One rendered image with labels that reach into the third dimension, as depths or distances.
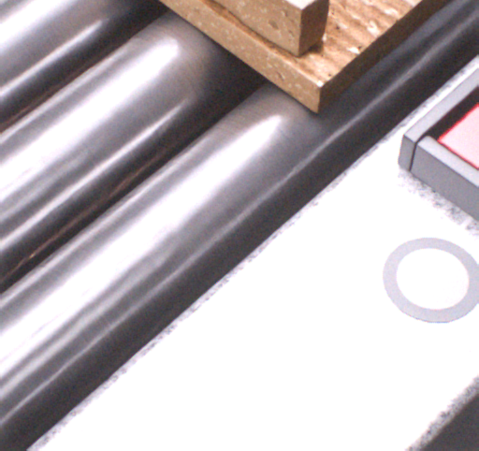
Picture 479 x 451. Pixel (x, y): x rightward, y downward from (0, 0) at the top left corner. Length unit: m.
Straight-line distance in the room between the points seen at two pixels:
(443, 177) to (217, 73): 0.09
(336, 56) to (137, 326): 0.11
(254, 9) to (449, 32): 0.08
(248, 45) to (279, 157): 0.04
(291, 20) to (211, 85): 0.05
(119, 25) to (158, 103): 0.05
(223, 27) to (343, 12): 0.04
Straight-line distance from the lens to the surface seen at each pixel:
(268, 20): 0.43
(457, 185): 0.42
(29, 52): 0.47
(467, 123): 0.43
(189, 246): 0.42
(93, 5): 0.48
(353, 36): 0.44
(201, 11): 0.46
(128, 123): 0.45
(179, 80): 0.46
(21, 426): 0.40
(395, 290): 0.41
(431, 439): 0.39
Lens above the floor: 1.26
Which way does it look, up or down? 56 degrees down
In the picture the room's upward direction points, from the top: 1 degrees clockwise
